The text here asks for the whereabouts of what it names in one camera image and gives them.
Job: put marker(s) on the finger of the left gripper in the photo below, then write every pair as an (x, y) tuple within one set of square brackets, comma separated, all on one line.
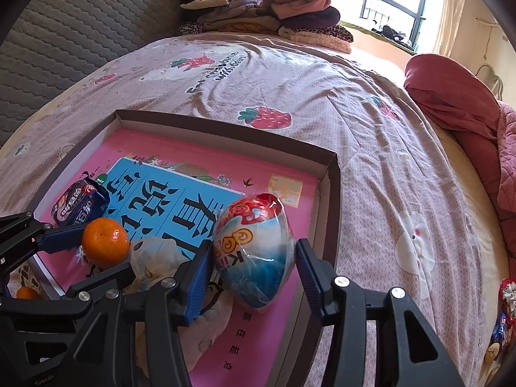
[(112, 280), (55, 240)]

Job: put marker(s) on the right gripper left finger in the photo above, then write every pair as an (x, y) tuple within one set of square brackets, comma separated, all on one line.
[(103, 350)]

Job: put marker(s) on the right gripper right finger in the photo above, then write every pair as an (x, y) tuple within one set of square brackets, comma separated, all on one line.
[(408, 350)]

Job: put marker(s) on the orange mandarin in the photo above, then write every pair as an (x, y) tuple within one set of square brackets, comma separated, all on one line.
[(28, 293), (105, 243)]

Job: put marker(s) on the dark blue snack packet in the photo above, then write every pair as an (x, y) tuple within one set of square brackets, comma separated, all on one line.
[(83, 201)]

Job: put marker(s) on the red-top surprise egg toy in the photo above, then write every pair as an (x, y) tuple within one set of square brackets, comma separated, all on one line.
[(254, 248)]

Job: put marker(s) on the small plush doll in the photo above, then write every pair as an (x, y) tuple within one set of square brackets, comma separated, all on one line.
[(501, 334)]

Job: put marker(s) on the pink and blue book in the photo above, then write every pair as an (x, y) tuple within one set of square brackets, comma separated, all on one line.
[(154, 258)]

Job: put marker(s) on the pink strawberry bed sheet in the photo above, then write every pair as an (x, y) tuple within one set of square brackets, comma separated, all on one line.
[(404, 218)]

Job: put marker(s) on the shallow grey cardboard tray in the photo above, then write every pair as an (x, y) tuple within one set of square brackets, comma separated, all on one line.
[(169, 174)]

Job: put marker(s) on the grey quilted headboard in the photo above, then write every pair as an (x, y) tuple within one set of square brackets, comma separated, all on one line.
[(56, 43)]

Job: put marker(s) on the pink quilted duvet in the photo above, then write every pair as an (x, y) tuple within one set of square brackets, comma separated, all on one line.
[(458, 102)]

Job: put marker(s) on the pile of folded clothes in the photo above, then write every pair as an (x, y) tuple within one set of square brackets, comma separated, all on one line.
[(312, 22)]

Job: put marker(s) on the beige curtain right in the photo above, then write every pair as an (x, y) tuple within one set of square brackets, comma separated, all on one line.
[(451, 14)]

